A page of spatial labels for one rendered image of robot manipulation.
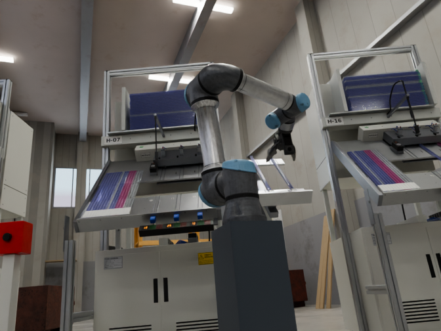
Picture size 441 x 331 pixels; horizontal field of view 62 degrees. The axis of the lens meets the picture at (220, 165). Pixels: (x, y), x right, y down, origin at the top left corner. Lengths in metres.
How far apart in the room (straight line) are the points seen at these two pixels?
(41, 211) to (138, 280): 9.62
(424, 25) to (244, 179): 4.94
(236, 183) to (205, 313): 0.97
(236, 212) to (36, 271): 10.30
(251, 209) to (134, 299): 1.07
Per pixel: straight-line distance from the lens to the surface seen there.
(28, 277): 11.33
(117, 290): 2.10
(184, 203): 1.84
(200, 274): 2.02
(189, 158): 2.20
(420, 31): 5.95
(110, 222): 1.83
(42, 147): 12.17
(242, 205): 1.19
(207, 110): 1.44
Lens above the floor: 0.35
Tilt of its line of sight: 19 degrees up
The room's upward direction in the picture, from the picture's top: 5 degrees counter-clockwise
